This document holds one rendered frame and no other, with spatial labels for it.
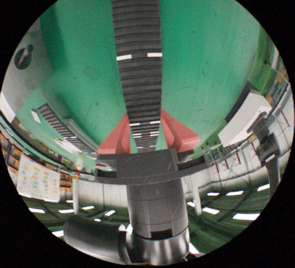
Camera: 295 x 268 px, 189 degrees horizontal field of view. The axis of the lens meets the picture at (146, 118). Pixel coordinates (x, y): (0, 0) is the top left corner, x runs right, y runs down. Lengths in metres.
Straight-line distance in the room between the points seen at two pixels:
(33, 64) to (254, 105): 0.52
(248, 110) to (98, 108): 0.45
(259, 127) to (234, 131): 0.13
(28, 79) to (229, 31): 0.30
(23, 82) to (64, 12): 0.10
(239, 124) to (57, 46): 0.53
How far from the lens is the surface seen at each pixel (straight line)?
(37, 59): 0.17
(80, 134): 0.27
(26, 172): 3.01
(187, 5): 0.15
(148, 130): 0.16
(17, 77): 0.15
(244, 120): 0.41
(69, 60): 0.16
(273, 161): 0.44
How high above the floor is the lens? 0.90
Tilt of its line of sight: 40 degrees down
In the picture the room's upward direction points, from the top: 172 degrees clockwise
